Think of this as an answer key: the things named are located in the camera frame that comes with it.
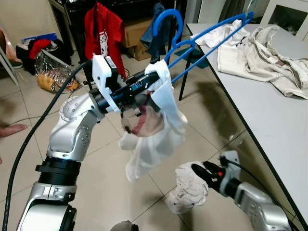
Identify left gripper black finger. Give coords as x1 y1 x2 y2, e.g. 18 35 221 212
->
132 94 151 116
126 71 161 93

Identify white printed t-shirt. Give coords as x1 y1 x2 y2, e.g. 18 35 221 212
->
118 60 188 182

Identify blue plastic hanger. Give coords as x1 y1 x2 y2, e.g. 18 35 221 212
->
152 9 255 85

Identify white crumpled cloth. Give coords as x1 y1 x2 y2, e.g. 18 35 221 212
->
165 161 210 215

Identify small cardboard box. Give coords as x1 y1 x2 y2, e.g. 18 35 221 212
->
132 43 152 61

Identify black table leg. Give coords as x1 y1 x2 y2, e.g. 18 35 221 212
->
180 41 197 101

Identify large cardboard box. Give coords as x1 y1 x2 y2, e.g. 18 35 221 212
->
120 18 154 49

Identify red t-shirt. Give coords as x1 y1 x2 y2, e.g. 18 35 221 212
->
84 2 127 80

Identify clear bag colourful toys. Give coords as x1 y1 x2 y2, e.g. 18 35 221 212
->
34 51 80 94

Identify white crumpled jacket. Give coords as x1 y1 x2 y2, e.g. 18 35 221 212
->
195 19 251 49

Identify red crumpled cloth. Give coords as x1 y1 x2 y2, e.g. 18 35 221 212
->
28 38 52 61

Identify blue storage lid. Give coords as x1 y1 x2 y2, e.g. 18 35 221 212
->
22 33 58 43

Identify black cloth pile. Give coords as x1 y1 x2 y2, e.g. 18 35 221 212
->
16 41 73 75

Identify person bare foot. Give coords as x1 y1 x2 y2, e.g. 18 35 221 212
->
0 124 28 139

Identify pink cloth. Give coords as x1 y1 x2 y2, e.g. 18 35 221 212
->
0 26 13 65

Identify white glass door cabinet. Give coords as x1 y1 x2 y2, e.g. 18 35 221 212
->
260 0 308 40

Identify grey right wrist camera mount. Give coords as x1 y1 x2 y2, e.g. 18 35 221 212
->
219 150 241 170

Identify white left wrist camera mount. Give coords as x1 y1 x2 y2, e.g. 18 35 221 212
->
91 54 121 114

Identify black clothes rack frame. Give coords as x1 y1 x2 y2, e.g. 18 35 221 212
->
51 0 97 90

